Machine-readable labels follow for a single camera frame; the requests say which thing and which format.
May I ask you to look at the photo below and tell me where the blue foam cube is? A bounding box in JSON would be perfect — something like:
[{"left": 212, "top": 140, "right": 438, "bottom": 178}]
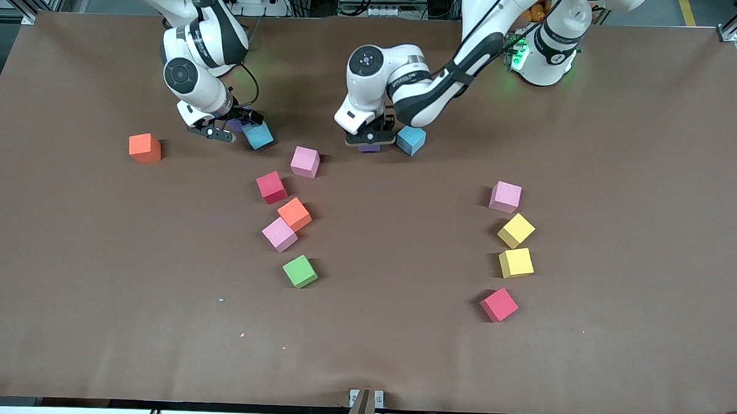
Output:
[
  {"left": 395, "top": 125, "right": 427, "bottom": 157},
  {"left": 243, "top": 121, "right": 275, "bottom": 152}
]

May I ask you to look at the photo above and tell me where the pink foam cube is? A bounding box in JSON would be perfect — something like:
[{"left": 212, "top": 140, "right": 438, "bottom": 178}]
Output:
[
  {"left": 261, "top": 216, "right": 300, "bottom": 254},
  {"left": 290, "top": 146, "right": 321, "bottom": 179},
  {"left": 488, "top": 180, "right": 523, "bottom": 214}
]

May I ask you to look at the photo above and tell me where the orange foam cube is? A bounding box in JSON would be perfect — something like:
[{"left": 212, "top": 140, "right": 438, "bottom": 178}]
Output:
[
  {"left": 128, "top": 132, "right": 162, "bottom": 165},
  {"left": 276, "top": 196, "right": 313, "bottom": 233}
]

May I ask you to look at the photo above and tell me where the red foam cube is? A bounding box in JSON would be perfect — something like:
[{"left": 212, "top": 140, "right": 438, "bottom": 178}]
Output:
[
  {"left": 255, "top": 170, "right": 289, "bottom": 205},
  {"left": 478, "top": 287, "right": 520, "bottom": 324}
]

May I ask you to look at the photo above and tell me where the white power strip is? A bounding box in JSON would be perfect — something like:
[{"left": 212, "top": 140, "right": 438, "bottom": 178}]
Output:
[
  {"left": 228, "top": 0, "right": 290, "bottom": 18},
  {"left": 337, "top": 0, "right": 426, "bottom": 20}
]

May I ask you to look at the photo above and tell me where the green foam cube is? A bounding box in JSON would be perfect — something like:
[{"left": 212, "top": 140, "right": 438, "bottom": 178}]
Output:
[{"left": 281, "top": 254, "right": 320, "bottom": 290}]

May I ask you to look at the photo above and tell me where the yellow foam cube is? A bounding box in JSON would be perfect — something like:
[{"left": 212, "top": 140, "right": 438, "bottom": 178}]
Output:
[
  {"left": 496, "top": 212, "right": 536, "bottom": 250},
  {"left": 498, "top": 246, "right": 535, "bottom": 280}
]

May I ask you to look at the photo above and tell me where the orange fruit pile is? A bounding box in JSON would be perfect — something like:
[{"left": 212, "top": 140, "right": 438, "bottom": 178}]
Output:
[{"left": 521, "top": 0, "right": 551, "bottom": 25}]

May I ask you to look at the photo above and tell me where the brown paper table cover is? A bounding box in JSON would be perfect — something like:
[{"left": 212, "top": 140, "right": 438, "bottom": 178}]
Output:
[{"left": 0, "top": 1, "right": 737, "bottom": 414}]

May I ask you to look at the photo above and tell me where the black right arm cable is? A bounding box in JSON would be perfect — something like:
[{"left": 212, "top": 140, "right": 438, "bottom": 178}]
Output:
[{"left": 234, "top": 61, "right": 262, "bottom": 111}]

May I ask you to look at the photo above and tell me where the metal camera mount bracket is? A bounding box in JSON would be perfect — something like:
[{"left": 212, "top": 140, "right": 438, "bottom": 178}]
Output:
[{"left": 344, "top": 388, "right": 385, "bottom": 414}]

